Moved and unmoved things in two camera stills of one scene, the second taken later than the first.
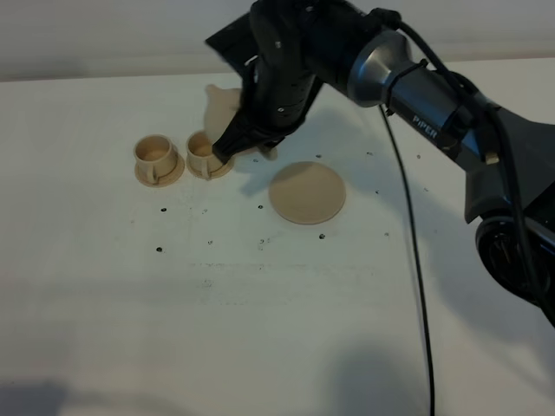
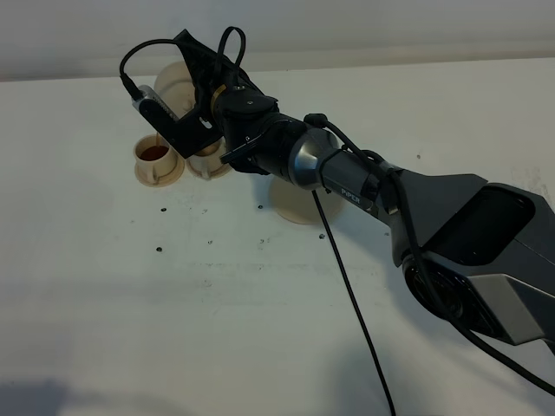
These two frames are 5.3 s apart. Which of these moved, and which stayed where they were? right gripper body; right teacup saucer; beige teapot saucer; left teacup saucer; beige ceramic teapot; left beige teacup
Moved: right gripper body; beige ceramic teapot
Stayed: left beige teacup; beige teapot saucer; left teacup saucer; right teacup saucer
